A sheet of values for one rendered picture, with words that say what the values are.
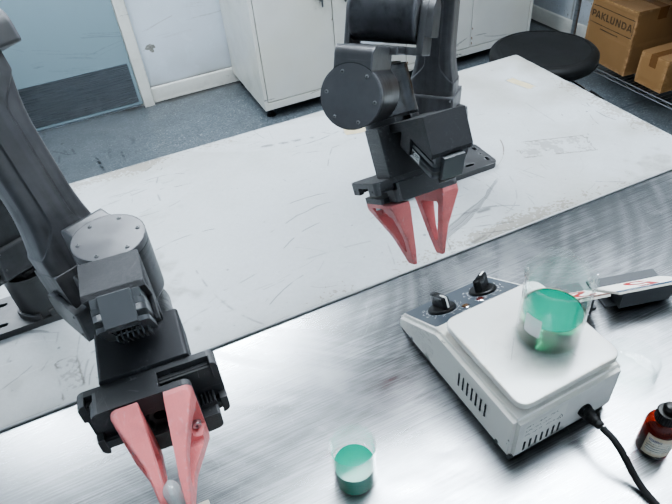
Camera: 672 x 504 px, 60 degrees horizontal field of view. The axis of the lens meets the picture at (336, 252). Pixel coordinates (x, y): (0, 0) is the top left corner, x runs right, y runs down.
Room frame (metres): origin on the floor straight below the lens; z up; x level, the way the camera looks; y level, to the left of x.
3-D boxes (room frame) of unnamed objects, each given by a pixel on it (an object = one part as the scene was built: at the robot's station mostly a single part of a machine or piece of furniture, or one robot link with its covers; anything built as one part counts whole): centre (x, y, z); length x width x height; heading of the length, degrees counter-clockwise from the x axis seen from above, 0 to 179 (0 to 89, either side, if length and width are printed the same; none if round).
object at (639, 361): (0.37, -0.30, 0.91); 0.06 x 0.06 x 0.02
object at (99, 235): (0.38, 0.19, 1.11); 0.12 x 0.09 x 0.12; 46
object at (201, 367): (0.30, 0.16, 1.06); 0.10 x 0.07 x 0.07; 108
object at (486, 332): (0.36, -0.18, 0.98); 0.12 x 0.12 x 0.01; 23
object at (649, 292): (0.48, -0.36, 0.92); 0.09 x 0.06 x 0.04; 97
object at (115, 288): (0.30, 0.16, 1.12); 0.07 x 0.06 x 0.11; 108
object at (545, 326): (0.36, -0.20, 1.03); 0.07 x 0.06 x 0.08; 166
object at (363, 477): (0.28, 0.00, 0.93); 0.04 x 0.04 x 0.06
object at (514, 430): (0.39, -0.17, 0.94); 0.22 x 0.13 x 0.08; 23
